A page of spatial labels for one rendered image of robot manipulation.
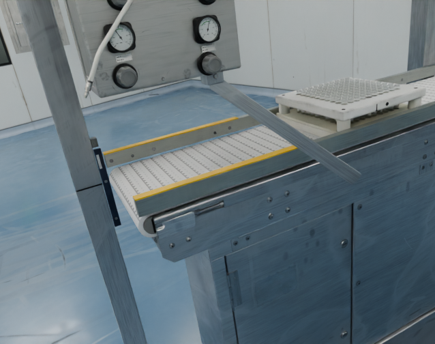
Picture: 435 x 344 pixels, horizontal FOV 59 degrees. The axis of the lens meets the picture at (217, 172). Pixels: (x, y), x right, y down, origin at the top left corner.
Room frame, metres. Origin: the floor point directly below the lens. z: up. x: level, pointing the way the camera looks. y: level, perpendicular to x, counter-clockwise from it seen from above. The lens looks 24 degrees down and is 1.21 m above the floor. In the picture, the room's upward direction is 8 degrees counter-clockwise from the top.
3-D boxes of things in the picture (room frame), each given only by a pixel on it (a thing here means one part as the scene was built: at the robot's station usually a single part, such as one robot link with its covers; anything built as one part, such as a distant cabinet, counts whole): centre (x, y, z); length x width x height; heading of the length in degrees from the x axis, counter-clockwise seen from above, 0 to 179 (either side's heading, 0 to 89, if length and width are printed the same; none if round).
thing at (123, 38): (0.53, 0.10, 1.18); 0.04 x 0.01 x 0.04; 113
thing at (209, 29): (0.57, -0.01, 1.17); 0.04 x 0.01 x 0.04; 113
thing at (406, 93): (0.90, -0.33, 0.96); 0.25 x 0.24 x 0.02; 23
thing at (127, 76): (0.52, 0.10, 1.14); 0.03 x 0.02 x 0.04; 113
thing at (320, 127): (0.90, -0.33, 0.91); 0.24 x 0.24 x 0.02; 23
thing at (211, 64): (0.57, -0.01, 1.13); 0.03 x 0.03 x 0.04; 23
